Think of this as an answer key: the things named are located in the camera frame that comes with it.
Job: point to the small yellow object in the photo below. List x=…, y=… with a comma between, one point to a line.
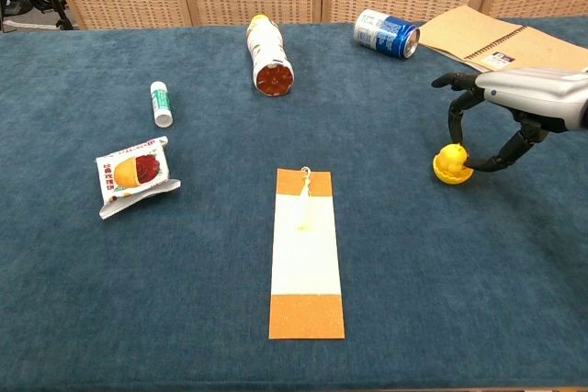
x=452, y=157

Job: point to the orange white bookmark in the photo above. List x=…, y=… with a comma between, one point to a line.
x=305, y=263

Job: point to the white snack packet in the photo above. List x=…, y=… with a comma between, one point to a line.
x=133, y=176

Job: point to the white green glue stick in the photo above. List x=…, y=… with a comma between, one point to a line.
x=161, y=103

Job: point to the white bottle with yellow cap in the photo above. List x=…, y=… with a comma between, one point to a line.
x=268, y=52

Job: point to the yellow round disc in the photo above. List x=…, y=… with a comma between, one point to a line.
x=452, y=179

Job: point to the blue table carpet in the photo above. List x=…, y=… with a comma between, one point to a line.
x=184, y=295

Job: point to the blue white drink can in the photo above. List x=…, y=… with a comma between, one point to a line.
x=383, y=34

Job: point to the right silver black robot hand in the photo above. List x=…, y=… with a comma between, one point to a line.
x=533, y=96

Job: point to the brown spiral notebook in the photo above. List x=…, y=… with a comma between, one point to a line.
x=468, y=34

